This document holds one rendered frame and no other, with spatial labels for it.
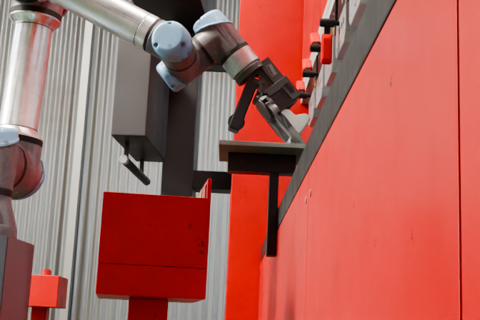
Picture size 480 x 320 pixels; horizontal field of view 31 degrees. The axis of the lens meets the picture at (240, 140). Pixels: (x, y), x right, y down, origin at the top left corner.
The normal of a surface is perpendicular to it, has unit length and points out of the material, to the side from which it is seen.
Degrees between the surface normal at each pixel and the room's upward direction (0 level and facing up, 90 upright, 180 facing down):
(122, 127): 90
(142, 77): 90
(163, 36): 90
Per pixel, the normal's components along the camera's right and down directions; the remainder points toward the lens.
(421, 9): -1.00, -0.05
